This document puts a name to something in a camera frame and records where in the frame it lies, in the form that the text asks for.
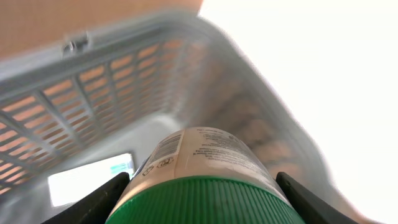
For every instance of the grey plastic basket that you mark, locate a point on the grey plastic basket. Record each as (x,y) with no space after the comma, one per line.
(123,88)

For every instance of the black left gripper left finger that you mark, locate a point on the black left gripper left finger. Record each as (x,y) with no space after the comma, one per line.
(95,207)

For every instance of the white medicine box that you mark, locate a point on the white medicine box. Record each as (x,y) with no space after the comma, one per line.
(72,185)

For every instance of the green-capped white bottle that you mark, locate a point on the green-capped white bottle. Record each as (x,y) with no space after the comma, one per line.
(203,175)

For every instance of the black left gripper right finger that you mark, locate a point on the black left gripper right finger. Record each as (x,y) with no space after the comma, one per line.
(311,208)

